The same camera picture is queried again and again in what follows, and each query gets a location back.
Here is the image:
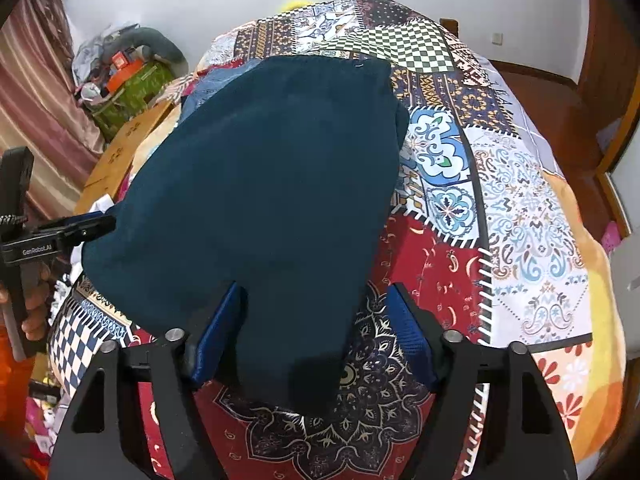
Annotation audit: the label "bamboo lap desk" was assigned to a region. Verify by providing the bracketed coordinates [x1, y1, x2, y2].
[74, 102, 174, 216]

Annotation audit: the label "dark navy pants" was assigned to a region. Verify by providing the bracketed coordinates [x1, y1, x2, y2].
[81, 55, 411, 416]

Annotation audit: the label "pink clothes heap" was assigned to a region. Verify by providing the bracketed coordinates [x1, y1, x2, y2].
[20, 394, 57, 458]

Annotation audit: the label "blue jeans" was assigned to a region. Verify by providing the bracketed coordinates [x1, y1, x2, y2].
[182, 60, 262, 112]

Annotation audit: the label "striped brown curtain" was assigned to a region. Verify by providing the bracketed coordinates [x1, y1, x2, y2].
[0, 0, 108, 221]

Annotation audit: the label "person's left hand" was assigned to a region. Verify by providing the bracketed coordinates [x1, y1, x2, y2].
[21, 265, 53, 344]

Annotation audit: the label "green storage box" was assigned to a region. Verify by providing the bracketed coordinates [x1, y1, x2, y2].
[90, 62, 177, 144]

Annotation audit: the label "wooden door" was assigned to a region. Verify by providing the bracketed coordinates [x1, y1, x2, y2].
[577, 0, 640, 126]

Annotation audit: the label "pile of clothes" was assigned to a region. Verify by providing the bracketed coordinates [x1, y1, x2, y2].
[72, 22, 141, 86]

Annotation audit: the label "patchwork blanket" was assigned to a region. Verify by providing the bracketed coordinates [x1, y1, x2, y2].
[47, 0, 628, 480]

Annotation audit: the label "grey long pillow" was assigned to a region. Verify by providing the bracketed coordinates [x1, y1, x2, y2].
[117, 26, 189, 69]

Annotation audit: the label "orange box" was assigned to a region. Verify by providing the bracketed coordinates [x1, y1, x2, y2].
[106, 66, 148, 92]

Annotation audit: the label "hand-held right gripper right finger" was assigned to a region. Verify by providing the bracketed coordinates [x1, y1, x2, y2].
[387, 282, 578, 480]

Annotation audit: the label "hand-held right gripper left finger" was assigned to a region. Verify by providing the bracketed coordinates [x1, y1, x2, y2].
[50, 280, 249, 480]

